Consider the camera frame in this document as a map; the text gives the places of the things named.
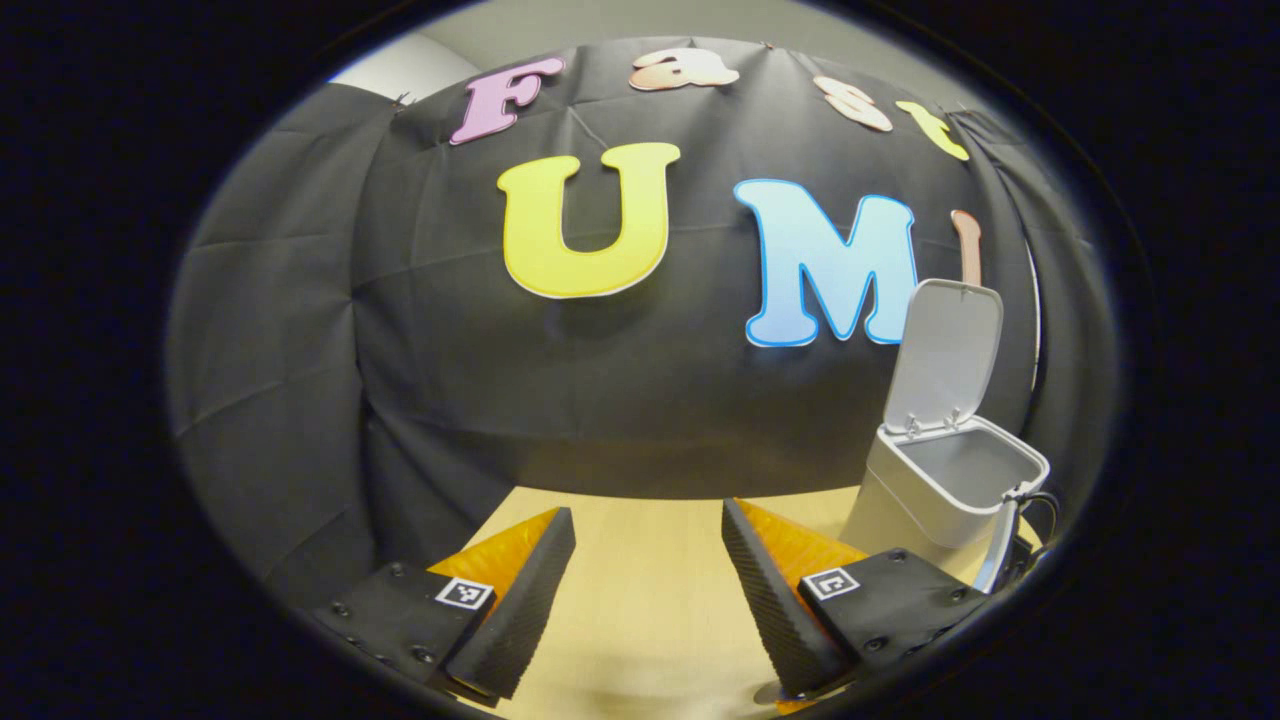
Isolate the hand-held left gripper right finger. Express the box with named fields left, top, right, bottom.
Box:
left=720, top=497, right=991, bottom=713

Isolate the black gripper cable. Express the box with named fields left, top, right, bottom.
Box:
left=1030, top=490, right=1063, bottom=546

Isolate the wooden desktop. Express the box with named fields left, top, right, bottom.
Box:
left=470, top=485, right=1046, bottom=720

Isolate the black backdrop cloth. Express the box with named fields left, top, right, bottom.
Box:
left=168, top=38, right=1116, bottom=601

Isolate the white desktop garbage bin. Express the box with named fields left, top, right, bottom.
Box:
left=838, top=278, right=1051, bottom=583

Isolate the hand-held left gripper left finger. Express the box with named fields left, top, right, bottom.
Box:
left=308, top=506, right=578, bottom=703

